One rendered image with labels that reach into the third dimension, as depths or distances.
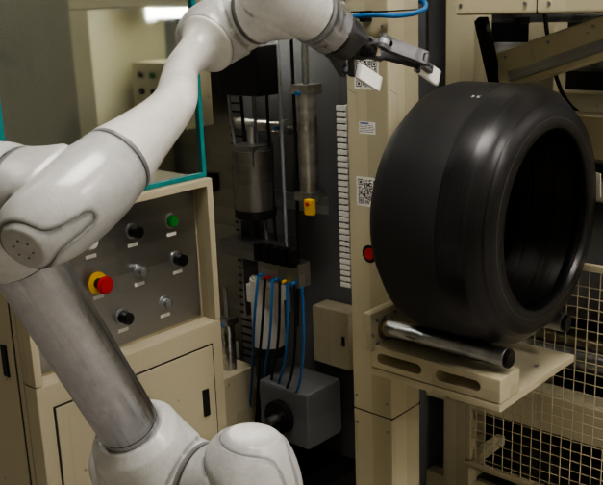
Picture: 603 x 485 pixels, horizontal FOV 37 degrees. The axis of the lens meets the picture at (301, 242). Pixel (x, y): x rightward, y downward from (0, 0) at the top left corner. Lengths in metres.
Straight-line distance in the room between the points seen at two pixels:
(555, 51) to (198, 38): 1.14
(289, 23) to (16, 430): 1.17
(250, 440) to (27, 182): 0.57
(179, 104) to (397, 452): 1.47
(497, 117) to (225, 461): 0.94
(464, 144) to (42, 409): 1.07
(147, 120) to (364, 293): 1.26
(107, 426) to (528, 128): 1.07
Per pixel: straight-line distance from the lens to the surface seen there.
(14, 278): 1.26
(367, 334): 2.23
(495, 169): 1.90
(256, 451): 1.43
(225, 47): 1.53
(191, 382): 2.34
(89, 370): 1.38
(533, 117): 2.00
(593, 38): 2.36
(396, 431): 2.46
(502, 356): 2.08
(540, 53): 2.43
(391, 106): 2.21
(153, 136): 1.18
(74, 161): 1.11
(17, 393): 2.13
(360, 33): 1.58
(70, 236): 1.09
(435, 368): 2.16
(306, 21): 1.49
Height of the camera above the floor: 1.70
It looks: 15 degrees down
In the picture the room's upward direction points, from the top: 2 degrees counter-clockwise
